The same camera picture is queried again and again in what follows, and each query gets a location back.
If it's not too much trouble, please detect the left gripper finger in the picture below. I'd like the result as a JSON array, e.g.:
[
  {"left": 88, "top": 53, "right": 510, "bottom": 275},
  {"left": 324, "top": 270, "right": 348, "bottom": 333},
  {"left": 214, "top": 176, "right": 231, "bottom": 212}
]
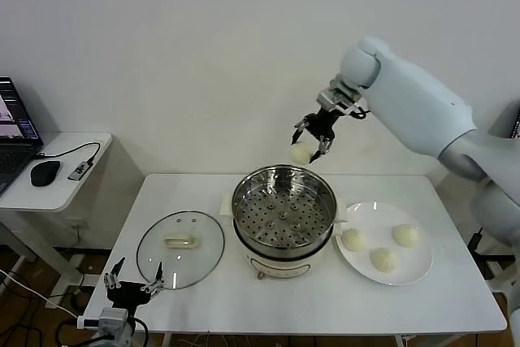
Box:
[
  {"left": 140, "top": 262, "right": 167, "bottom": 294},
  {"left": 103, "top": 257, "right": 126, "bottom": 290}
]

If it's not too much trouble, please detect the white steamed baozi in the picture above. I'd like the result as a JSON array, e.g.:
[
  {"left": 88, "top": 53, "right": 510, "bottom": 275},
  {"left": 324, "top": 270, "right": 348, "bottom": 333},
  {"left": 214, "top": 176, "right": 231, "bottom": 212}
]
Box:
[
  {"left": 392, "top": 223, "right": 421, "bottom": 249},
  {"left": 289, "top": 141, "right": 316, "bottom": 167},
  {"left": 342, "top": 228, "right": 369, "bottom": 254},
  {"left": 369, "top": 247, "right": 399, "bottom": 274}
]

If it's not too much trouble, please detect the black power cable with adapter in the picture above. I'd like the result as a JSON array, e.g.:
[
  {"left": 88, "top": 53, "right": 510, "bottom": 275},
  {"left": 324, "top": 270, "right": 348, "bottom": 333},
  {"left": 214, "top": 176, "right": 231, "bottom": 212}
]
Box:
[{"left": 466, "top": 227, "right": 485, "bottom": 261}]

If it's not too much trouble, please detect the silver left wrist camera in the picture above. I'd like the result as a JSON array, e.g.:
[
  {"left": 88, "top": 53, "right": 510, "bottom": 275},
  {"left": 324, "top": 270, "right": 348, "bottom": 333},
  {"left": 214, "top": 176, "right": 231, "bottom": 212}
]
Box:
[{"left": 98, "top": 308, "right": 130, "bottom": 336}]

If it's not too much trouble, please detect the white floor power cable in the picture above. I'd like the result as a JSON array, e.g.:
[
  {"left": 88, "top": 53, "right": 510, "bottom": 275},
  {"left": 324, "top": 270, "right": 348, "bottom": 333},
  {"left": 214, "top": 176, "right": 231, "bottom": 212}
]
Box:
[{"left": 0, "top": 269, "right": 85, "bottom": 319}]

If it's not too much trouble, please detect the stainless steel steamer basket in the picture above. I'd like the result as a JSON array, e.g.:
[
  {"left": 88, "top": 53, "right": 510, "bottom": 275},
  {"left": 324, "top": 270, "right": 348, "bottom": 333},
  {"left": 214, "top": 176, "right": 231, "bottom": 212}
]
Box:
[{"left": 219, "top": 164, "right": 349, "bottom": 257}]

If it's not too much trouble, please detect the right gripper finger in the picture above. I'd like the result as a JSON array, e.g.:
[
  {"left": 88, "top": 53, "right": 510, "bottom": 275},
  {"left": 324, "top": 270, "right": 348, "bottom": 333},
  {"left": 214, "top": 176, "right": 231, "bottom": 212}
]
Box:
[
  {"left": 291, "top": 115, "right": 313, "bottom": 145},
  {"left": 309, "top": 136, "right": 333, "bottom": 165}
]

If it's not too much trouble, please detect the black usb cable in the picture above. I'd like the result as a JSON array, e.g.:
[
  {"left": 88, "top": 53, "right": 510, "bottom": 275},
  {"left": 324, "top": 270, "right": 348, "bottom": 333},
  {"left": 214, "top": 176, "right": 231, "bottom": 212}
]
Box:
[{"left": 35, "top": 141, "right": 102, "bottom": 166}]

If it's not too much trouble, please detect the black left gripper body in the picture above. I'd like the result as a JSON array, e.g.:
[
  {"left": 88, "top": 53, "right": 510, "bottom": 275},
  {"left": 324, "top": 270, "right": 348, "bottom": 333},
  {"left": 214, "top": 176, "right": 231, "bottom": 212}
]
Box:
[{"left": 106, "top": 280, "right": 152, "bottom": 308}]

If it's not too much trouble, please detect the silver usb hub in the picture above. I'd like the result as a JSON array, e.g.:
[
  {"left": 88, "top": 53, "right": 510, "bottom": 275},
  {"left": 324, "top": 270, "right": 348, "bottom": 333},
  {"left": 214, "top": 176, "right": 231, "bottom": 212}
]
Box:
[{"left": 67, "top": 162, "right": 93, "bottom": 182}]

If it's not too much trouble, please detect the cream electric cooker base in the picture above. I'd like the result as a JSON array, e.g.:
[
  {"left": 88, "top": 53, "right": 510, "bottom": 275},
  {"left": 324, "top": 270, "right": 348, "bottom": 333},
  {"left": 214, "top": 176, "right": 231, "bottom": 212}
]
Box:
[{"left": 232, "top": 216, "right": 345, "bottom": 282}]

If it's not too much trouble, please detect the round glass pot lid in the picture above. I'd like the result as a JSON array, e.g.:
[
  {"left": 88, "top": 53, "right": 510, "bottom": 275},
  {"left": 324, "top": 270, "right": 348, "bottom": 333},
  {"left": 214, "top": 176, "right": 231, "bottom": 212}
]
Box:
[{"left": 136, "top": 210, "right": 226, "bottom": 291}]

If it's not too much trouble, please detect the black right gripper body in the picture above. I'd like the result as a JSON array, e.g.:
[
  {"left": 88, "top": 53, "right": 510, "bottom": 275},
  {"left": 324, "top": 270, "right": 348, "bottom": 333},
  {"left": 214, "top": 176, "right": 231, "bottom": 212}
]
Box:
[{"left": 305, "top": 109, "right": 338, "bottom": 141}]

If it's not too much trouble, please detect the black laptop with mouse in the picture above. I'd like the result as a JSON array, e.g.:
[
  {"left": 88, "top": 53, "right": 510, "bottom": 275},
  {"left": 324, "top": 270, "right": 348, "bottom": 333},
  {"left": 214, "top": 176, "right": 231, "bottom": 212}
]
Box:
[{"left": 0, "top": 76, "right": 45, "bottom": 197}]

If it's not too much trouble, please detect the black computer mouse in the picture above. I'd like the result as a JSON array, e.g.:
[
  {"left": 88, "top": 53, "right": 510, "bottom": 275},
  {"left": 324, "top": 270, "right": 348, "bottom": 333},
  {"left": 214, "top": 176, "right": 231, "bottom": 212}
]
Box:
[{"left": 30, "top": 159, "right": 62, "bottom": 188}]

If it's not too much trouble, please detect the round white plate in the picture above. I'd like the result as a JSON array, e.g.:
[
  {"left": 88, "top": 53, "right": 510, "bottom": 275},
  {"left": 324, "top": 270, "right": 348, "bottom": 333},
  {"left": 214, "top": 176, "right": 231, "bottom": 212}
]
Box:
[{"left": 335, "top": 200, "right": 434, "bottom": 287}]

